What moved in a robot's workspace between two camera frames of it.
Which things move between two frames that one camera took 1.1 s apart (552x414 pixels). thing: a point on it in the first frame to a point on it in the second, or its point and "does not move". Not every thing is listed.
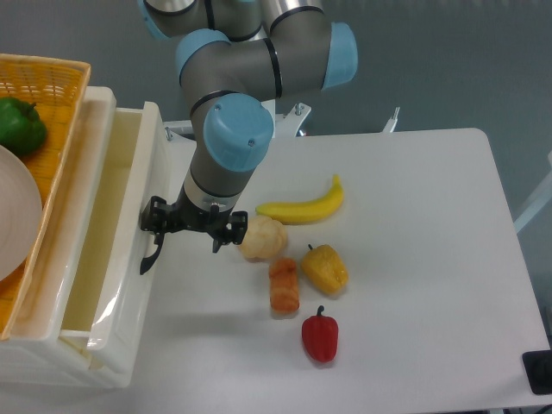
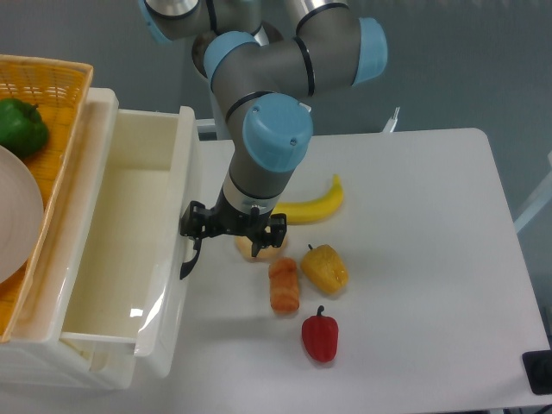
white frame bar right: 540,198 does not move
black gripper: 158,216 to 225,219
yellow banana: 306,211 does not move
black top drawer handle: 146,262 to 188,266
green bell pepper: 21,128 does not move
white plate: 21,214 does not move
